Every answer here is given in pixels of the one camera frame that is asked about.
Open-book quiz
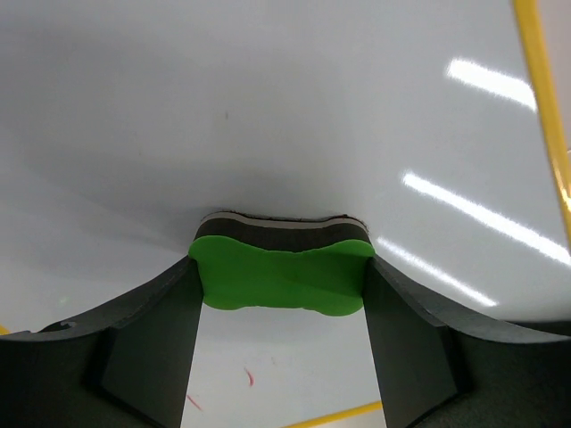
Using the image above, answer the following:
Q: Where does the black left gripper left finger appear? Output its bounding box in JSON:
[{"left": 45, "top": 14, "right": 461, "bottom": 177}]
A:
[{"left": 1, "top": 257, "right": 203, "bottom": 427}]

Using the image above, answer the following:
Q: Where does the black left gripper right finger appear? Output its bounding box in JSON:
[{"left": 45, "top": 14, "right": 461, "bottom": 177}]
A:
[{"left": 363, "top": 257, "right": 570, "bottom": 427}]

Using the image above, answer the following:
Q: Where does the green whiteboard eraser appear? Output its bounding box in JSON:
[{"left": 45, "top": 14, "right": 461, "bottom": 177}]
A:
[{"left": 188, "top": 211, "right": 376, "bottom": 317}]

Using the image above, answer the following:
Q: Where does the yellow framed whiteboard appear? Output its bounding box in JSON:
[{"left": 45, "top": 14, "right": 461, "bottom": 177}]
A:
[{"left": 1, "top": 1, "right": 570, "bottom": 427}]

